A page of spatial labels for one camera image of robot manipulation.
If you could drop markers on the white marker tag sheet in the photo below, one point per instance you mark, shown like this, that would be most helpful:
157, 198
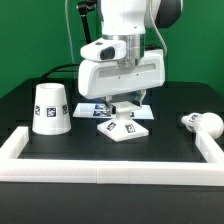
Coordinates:
96, 110

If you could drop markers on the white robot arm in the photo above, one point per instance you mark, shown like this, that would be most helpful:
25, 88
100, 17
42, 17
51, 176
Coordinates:
119, 62

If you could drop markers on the white lamp bulb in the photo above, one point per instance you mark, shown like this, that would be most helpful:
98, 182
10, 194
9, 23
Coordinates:
209, 122

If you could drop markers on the white U-shaped frame barrier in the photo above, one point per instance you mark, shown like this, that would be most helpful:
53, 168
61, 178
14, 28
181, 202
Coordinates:
15, 169

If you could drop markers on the white lamp shade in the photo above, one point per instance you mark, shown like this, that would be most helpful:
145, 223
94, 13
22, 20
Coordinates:
51, 112

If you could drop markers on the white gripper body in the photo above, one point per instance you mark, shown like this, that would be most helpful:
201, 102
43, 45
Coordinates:
96, 80

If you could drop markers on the white lamp base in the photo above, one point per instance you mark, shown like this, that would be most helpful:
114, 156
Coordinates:
122, 126

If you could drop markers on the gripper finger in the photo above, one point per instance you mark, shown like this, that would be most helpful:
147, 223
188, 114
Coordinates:
139, 97
110, 108

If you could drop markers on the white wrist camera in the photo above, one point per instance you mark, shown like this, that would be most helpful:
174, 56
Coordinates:
104, 50

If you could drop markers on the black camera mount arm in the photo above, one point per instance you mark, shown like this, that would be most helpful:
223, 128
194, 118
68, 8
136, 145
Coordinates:
84, 7

